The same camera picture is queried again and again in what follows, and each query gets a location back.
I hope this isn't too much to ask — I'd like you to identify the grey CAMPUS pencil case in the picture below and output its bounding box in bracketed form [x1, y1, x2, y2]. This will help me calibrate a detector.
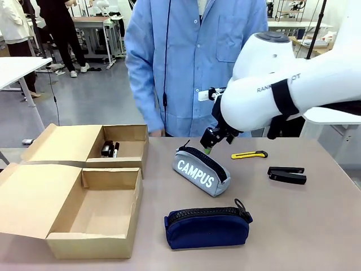
[172, 140, 232, 198]

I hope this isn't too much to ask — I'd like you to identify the large open cardboard box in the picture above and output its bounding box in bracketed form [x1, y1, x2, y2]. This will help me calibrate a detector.
[0, 163, 144, 260]

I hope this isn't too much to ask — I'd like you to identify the person in black clothes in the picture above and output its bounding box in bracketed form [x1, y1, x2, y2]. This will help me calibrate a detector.
[36, 0, 91, 78]

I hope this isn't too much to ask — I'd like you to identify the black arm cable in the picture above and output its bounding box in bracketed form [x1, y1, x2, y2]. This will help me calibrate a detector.
[266, 100, 361, 141]

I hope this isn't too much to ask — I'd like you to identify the person in white jacket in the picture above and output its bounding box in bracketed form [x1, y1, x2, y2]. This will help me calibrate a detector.
[0, 0, 42, 99]

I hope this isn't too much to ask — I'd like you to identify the wooden background table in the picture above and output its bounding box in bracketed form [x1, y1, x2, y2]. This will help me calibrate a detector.
[290, 36, 335, 57]

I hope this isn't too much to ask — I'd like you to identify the long white background desk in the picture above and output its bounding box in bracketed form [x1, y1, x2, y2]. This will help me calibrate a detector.
[267, 20, 334, 36]

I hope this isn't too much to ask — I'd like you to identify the white table with leg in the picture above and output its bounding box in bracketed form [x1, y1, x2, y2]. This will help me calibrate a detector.
[0, 57, 54, 137]

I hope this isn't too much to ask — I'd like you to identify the small black clip box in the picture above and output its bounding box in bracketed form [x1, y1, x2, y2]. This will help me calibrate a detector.
[100, 140, 115, 157]

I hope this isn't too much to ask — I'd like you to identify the navy blue pencil case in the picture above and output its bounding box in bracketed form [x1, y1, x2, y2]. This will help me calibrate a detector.
[164, 198, 254, 250]

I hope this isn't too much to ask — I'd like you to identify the black tripod pole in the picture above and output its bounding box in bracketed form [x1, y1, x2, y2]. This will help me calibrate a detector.
[306, 0, 328, 60]

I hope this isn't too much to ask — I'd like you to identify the black stapler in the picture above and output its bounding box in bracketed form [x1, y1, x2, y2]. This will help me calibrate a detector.
[267, 166, 307, 186]

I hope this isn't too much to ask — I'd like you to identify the black strap on arm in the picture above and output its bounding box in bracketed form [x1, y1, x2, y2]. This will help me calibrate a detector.
[271, 78, 300, 117]

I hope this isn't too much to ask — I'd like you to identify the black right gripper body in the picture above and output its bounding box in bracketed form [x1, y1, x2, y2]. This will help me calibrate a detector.
[211, 97, 244, 137]

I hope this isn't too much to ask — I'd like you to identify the cardboard box with stationery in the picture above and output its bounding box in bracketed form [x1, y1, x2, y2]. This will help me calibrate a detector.
[21, 123, 149, 180]

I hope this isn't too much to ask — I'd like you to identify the black floor cable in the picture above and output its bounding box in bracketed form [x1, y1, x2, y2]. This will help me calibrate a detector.
[45, 66, 61, 126]

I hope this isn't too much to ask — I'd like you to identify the black cable on coat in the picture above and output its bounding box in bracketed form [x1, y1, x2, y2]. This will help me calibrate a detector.
[162, 0, 173, 108]

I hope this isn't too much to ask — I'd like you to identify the brown-topped workbench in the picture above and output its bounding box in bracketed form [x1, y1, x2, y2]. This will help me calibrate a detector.
[71, 15, 126, 71]

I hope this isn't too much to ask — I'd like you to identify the white rounded desk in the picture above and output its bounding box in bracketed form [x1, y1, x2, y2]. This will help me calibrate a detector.
[301, 106, 361, 170]

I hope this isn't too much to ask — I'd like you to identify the yellow utility knife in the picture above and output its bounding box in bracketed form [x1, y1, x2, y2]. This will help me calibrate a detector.
[231, 150, 268, 160]

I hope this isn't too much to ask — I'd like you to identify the person in blue coat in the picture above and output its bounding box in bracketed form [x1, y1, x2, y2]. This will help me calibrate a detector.
[125, 0, 269, 138]

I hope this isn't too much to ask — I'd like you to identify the person's right forearm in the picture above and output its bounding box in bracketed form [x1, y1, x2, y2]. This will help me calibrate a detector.
[125, 53, 167, 136]

